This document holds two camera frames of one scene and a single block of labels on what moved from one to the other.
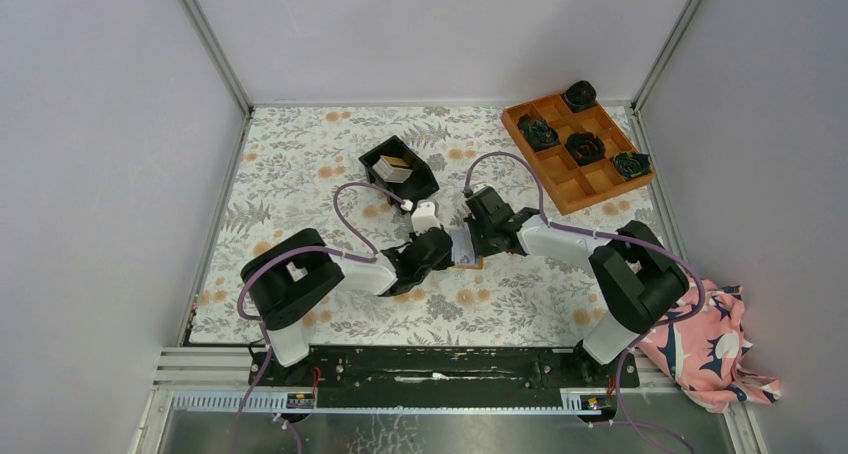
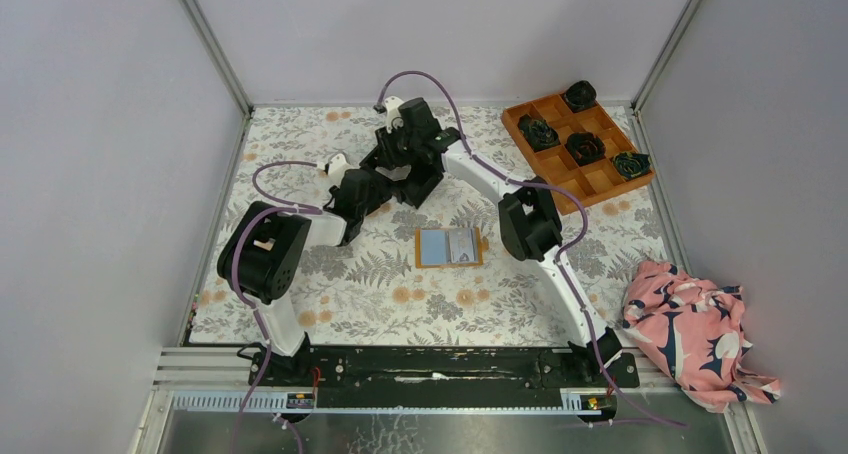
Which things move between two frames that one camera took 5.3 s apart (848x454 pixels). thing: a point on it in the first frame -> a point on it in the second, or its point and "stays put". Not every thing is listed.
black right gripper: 481,250 -> 384,143
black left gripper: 443,263 -> 377,192
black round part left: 537,133 stays put
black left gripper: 283,172 stays put
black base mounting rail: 445,377 stays put
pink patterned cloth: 700,352 stays put
